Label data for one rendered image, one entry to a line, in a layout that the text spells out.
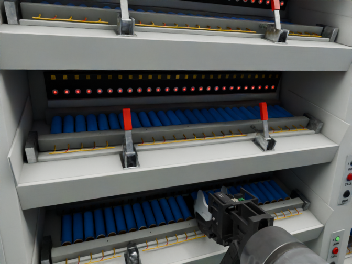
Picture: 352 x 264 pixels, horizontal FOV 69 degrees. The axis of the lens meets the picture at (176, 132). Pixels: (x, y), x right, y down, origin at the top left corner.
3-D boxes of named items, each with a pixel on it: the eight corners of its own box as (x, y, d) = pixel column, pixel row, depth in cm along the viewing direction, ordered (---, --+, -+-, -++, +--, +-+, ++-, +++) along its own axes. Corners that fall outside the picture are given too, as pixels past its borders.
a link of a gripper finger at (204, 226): (208, 207, 54) (235, 227, 46) (208, 214, 54) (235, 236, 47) (189, 212, 52) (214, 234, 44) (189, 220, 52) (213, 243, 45)
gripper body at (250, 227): (241, 185, 50) (286, 216, 39) (239, 225, 52) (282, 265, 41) (205, 191, 48) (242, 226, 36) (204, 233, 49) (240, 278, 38)
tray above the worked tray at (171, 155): (331, 162, 57) (360, 106, 50) (21, 210, 37) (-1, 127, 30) (274, 119, 74) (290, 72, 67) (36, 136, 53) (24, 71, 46)
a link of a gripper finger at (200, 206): (196, 180, 57) (221, 197, 49) (196, 205, 58) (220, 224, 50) (184, 183, 56) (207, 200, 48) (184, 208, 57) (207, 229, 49)
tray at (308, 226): (317, 238, 63) (334, 210, 58) (39, 317, 42) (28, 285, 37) (267, 183, 79) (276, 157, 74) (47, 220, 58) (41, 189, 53)
